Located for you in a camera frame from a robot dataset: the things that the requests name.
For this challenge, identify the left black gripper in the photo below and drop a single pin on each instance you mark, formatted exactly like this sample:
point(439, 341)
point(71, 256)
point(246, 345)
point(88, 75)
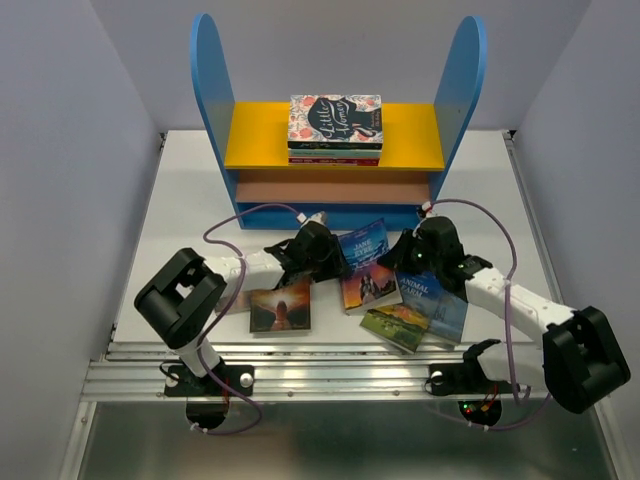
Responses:
point(337, 264)

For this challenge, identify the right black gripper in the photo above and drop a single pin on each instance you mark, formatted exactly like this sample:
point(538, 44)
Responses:
point(396, 256)

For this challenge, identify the Animal Farm book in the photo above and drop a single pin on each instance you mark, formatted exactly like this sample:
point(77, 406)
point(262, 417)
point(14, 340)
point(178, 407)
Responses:
point(404, 324)

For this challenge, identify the Jane Eyre blue book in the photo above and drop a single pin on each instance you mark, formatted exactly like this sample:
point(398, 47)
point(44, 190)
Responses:
point(370, 285)

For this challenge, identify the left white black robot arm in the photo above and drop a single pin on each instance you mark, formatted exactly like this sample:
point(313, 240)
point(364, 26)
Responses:
point(180, 298)

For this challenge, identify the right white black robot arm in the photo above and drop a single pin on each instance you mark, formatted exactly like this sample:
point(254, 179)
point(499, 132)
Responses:
point(576, 357)

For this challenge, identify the red spine book in stack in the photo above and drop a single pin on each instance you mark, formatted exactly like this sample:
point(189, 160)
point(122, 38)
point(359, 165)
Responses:
point(366, 162)

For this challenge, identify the green spine book in stack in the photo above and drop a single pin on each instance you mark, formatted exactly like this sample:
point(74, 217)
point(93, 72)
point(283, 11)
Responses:
point(339, 153)

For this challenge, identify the Three Days To See book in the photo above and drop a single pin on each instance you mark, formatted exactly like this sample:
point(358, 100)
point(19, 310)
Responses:
point(284, 310)

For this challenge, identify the Nineteen Eighty-Four blue book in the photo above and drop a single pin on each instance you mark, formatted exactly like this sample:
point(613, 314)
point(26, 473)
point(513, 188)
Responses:
point(447, 314)

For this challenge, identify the dark brown book underneath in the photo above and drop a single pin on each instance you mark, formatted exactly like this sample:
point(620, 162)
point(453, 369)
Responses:
point(241, 303)

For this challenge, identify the blue yellow wooden bookshelf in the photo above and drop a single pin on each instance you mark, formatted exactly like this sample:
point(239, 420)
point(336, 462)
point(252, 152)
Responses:
point(249, 141)

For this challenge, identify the Little Women floral book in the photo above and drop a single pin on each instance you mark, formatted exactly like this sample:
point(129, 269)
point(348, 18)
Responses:
point(335, 122)

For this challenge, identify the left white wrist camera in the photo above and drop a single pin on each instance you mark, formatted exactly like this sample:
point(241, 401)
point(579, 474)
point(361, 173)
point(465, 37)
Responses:
point(319, 217)

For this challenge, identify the aluminium rail frame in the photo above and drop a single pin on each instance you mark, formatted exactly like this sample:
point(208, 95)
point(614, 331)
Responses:
point(337, 403)

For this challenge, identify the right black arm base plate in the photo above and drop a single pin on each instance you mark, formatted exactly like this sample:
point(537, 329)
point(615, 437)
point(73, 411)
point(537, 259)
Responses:
point(462, 378)

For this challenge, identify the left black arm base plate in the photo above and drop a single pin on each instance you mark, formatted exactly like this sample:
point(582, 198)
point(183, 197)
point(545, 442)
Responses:
point(180, 382)

